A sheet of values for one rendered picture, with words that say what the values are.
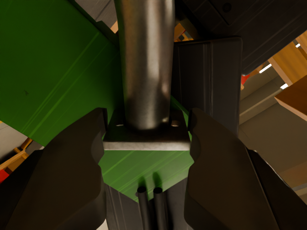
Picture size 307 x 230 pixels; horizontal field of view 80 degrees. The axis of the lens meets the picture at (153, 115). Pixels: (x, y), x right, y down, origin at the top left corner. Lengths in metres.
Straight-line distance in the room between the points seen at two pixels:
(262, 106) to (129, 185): 7.47
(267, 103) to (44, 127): 7.54
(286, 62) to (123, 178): 0.89
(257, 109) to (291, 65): 6.66
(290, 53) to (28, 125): 0.95
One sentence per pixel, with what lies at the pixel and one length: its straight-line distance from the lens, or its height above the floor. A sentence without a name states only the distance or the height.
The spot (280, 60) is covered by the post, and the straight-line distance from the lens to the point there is 0.98.
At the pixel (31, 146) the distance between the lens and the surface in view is 0.39.
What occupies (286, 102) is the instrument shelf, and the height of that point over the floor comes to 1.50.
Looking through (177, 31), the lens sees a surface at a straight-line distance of 3.24.
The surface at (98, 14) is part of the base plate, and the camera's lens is 0.71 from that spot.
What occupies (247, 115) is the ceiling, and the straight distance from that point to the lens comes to 7.64.
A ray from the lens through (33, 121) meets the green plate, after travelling 0.18.
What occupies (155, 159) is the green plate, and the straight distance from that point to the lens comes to 0.18.
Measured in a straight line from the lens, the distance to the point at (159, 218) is 0.22.
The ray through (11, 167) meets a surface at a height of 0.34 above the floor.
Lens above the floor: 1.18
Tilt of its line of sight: 8 degrees up
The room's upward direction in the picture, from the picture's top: 137 degrees clockwise
